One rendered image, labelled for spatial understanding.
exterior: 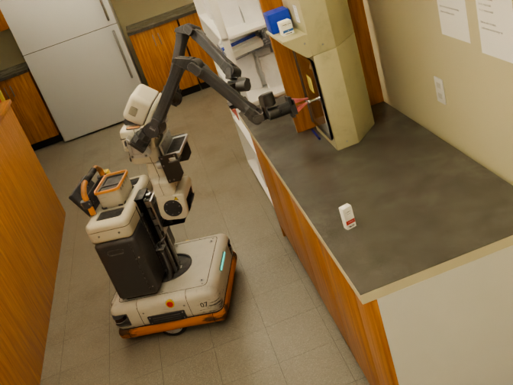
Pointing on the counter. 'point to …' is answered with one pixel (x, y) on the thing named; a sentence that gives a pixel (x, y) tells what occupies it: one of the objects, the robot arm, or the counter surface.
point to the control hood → (295, 42)
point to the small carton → (285, 27)
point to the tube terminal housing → (336, 67)
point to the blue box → (275, 18)
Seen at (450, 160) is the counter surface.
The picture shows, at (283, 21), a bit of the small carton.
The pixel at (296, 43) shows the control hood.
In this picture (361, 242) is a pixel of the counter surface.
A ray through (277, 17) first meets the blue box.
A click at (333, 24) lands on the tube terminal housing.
